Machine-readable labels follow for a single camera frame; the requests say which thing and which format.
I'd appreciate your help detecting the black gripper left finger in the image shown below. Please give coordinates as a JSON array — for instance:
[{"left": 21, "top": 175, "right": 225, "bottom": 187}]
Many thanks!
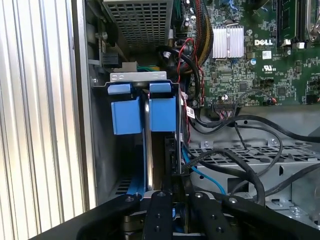
[{"left": 28, "top": 191, "right": 173, "bottom": 240}]

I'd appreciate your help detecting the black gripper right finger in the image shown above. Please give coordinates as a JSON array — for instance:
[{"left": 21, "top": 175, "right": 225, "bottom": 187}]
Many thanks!
[{"left": 188, "top": 191, "right": 320, "bottom": 240}]

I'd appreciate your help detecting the black sleeved power wire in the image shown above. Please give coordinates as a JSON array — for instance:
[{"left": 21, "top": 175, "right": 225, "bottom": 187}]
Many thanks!
[{"left": 181, "top": 148, "right": 266, "bottom": 207}]

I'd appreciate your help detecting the blue data wire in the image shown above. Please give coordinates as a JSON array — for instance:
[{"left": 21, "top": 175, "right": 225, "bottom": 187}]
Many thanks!
[{"left": 171, "top": 146, "right": 227, "bottom": 235}]

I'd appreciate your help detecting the hard disk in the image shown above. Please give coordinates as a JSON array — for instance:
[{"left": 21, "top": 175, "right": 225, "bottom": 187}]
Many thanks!
[{"left": 107, "top": 82, "right": 181, "bottom": 201}]

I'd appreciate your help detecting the metal disk bay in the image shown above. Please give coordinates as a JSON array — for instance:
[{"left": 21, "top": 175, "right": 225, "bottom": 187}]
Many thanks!
[{"left": 91, "top": 71, "right": 182, "bottom": 176}]

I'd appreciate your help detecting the grey PC case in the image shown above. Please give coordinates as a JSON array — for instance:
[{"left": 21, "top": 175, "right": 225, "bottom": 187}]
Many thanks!
[{"left": 71, "top": 0, "right": 320, "bottom": 240}]

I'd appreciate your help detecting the black front panel connector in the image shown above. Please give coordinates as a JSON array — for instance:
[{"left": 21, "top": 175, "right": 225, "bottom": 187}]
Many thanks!
[{"left": 211, "top": 96, "right": 242, "bottom": 120}]

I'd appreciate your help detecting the green motherboard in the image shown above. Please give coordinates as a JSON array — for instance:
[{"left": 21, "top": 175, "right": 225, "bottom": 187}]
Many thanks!
[{"left": 174, "top": 0, "right": 320, "bottom": 109}]

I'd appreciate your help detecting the silver finned chipset heatsink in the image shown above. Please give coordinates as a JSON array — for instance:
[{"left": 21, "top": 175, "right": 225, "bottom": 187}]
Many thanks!
[{"left": 212, "top": 23, "right": 245, "bottom": 60}]

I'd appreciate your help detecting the perforated metal power supply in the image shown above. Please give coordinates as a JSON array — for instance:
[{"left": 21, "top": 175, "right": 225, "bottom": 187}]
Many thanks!
[{"left": 102, "top": 0, "right": 176, "bottom": 55}]

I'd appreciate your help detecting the black RAM slots row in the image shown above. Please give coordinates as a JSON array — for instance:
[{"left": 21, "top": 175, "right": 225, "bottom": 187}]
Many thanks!
[{"left": 275, "top": 0, "right": 310, "bottom": 49}]

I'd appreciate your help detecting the thin black cable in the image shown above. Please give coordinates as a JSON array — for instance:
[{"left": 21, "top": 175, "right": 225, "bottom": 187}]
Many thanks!
[{"left": 194, "top": 114, "right": 320, "bottom": 144}]

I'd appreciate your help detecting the thin grey cable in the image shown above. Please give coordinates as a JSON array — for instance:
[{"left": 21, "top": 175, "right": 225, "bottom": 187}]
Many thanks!
[{"left": 234, "top": 88, "right": 276, "bottom": 106}]

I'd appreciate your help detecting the thick black round cable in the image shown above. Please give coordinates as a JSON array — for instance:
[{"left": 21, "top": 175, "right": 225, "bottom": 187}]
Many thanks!
[{"left": 156, "top": 45, "right": 204, "bottom": 101}]

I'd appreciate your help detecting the red and black twisted wire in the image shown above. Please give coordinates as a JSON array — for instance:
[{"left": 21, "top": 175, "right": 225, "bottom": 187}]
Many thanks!
[{"left": 178, "top": 39, "right": 209, "bottom": 106}]

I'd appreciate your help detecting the yellow and black wire bundle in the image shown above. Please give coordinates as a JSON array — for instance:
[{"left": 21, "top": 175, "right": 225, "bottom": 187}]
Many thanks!
[{"left": 193, "top": 0, "right": 215, "bottom": 74}]

